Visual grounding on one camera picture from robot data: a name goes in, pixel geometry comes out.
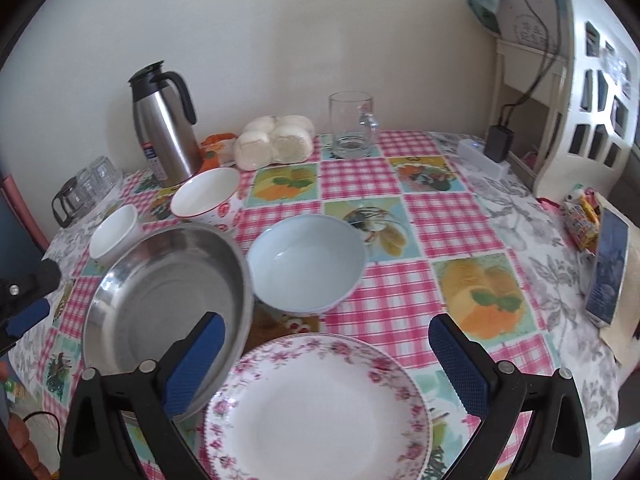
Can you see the white power strip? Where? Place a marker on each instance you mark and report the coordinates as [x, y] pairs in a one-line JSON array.
[[473, 152]]

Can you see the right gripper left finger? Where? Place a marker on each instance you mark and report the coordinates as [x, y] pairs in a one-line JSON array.
[[96, 442]]

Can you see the grey paper bag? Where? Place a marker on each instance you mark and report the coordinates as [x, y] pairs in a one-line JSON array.
[[537, 24]]

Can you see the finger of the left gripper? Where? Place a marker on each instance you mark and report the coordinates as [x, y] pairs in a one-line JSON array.
[[27, 318]]

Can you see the teal cloth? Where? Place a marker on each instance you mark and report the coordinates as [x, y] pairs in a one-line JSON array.
[[485, 12]]

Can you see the floral rimmed white plate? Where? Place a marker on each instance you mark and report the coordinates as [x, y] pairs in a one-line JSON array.
[[317, 406]]

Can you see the small white cup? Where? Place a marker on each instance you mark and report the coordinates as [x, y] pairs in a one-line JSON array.
[[115, 236]]

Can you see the checkered fruit tablecloth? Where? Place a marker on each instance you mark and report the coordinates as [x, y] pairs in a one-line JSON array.
[[440, 238]]

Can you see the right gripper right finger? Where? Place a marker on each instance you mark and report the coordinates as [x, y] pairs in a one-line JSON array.
[[555, 444]]

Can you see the stainless steel round pan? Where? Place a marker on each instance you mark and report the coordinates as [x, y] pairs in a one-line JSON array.
[[155, 294]]

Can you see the bag of white buns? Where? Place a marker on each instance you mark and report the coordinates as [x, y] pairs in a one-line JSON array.
[[274, 140]]

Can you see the pink chair back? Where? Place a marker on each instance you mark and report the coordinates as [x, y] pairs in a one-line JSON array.
[[18, 206]]

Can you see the white cutout shelf unit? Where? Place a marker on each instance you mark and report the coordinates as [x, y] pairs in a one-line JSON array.
[[591, 98]]

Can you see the white round tray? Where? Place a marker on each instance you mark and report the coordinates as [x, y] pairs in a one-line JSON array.
[[107, 201]]

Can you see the colourful snack package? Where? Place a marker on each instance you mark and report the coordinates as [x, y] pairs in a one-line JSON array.
[[580, 213]]

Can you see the upturned drinking glass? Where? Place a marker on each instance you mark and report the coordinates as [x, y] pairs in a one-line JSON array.
[[90, 186], [106, 174]]

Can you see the light blue bowl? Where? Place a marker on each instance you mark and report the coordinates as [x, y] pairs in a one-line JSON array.
[[307, 264]]

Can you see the orange snack packet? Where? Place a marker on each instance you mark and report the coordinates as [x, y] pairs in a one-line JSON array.
[[217, 150]]

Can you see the clear glass mug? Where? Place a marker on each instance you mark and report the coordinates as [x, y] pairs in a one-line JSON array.
[[353, 126]]

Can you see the glass teapot black handle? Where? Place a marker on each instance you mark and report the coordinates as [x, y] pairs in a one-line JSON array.
[[72, 202]]

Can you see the red patterned white bowl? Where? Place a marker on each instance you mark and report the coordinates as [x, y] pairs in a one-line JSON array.
[[212, 197]]

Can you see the stainless steel thermos jug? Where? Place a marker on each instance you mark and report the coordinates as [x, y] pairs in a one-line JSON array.
[[164, 116]]

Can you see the smartphone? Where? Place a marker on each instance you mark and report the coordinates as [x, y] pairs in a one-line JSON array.
[[608, 269]]

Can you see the black power adapter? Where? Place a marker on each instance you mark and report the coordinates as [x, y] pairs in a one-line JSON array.
[[498, 143]]

